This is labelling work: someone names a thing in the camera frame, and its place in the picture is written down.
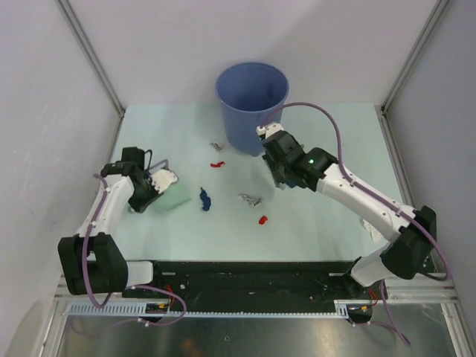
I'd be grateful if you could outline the blue plastic waste bin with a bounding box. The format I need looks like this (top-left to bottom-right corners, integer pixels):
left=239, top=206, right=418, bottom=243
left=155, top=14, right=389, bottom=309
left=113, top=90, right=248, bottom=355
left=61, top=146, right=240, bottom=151
left=215, top=62, right=289, bottom=157

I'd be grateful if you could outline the small dark blue paper scrap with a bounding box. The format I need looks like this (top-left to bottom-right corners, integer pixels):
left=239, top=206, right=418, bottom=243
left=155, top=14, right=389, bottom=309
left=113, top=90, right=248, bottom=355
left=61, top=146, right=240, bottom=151
left=199, top=187, right=212, bottom=212

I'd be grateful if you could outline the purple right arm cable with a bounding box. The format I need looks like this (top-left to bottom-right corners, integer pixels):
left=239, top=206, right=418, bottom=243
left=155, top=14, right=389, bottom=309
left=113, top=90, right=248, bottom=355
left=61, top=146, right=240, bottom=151
left=260, top=103, right=453, bottom=347

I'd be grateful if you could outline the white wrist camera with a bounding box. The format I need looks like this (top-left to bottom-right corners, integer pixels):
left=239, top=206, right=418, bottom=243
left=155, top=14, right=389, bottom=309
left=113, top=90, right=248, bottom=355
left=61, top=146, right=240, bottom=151
left=151, top=168, right=179, bottom=195
left=256, top=122, right=283, bottom=141

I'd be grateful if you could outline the red paper scrap upper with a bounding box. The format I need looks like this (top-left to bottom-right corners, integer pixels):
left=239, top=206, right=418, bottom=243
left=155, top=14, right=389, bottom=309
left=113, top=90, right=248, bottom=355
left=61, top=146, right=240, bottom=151
left=210, top=161, right=225, bottom=168

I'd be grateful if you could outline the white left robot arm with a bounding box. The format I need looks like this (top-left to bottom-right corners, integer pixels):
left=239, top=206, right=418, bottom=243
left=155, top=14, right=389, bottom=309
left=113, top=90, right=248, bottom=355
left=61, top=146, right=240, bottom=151
left=57, top=147, right=162, bottom=295

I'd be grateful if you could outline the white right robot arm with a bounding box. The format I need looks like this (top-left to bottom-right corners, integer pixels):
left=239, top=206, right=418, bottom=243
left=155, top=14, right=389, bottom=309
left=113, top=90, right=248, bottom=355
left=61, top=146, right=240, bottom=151
left=257, top=123, right=436, bottom=298

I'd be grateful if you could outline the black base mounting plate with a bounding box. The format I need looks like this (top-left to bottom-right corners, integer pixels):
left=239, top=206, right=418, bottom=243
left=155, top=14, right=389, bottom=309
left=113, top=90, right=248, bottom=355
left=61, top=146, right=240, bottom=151
left=122, top=260, right=436, bottom=300

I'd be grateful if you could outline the white cable duct strip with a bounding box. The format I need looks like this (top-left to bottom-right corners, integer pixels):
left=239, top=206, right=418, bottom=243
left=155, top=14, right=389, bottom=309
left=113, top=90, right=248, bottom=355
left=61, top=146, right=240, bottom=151
left=68, top=301, right=349, bottom=319

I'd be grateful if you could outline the aluminium frame rail front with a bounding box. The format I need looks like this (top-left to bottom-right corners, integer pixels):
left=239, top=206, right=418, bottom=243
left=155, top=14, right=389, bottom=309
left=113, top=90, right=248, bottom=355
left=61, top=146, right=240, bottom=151
left=54, top=274, right=460, bottom=304

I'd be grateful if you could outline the aluminium frame post right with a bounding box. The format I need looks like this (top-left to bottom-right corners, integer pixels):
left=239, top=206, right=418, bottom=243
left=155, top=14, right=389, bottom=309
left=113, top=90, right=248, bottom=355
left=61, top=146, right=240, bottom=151
left=380, top=0, right=453, bottom=116

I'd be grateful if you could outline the light green hand brush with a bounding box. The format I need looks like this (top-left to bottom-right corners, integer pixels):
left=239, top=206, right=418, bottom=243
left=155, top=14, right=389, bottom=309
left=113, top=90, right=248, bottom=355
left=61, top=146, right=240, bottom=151
left=273, top=176, right=286, bottom=190

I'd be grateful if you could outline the light green plastic dustpan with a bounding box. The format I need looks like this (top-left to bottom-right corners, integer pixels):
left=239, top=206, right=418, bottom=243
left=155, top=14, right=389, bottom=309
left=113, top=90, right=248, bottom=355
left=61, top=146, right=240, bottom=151
left=126, top=181, right=192, bottom=213

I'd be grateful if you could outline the grey paper scrap near bin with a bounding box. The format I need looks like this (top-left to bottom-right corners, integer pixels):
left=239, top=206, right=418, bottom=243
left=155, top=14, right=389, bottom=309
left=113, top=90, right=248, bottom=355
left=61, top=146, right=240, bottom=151
left=210, top=141, right=225, bottom=152

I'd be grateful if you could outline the white paper scrap right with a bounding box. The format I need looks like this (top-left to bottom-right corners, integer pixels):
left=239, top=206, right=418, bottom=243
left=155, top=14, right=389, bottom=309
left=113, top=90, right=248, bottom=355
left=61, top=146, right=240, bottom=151
left=360, top=219, right=382, bottom=243

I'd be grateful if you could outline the aluminium frame post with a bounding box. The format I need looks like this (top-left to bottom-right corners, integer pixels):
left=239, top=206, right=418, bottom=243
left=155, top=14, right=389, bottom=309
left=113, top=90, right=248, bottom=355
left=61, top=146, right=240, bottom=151
left=380, top=0, right=453, bottom=116
left=55, top=0, right=126, bottom=118

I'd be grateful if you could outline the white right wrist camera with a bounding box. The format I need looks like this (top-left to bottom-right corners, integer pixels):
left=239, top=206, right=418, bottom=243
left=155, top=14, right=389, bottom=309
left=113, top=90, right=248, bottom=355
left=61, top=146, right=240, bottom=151
left=256, top=122, right=283, bottom=141

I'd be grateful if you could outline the aluminium frame post left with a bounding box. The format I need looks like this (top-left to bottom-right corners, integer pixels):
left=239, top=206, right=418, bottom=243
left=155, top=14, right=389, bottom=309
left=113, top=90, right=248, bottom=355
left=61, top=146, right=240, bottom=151
left=55, top=0, right=126, bottom=118

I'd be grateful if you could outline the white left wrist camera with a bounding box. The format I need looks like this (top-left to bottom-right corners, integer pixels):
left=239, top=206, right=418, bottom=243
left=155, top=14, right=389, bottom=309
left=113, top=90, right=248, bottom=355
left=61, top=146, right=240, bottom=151
left=151, top=168, right=179, bottom=195

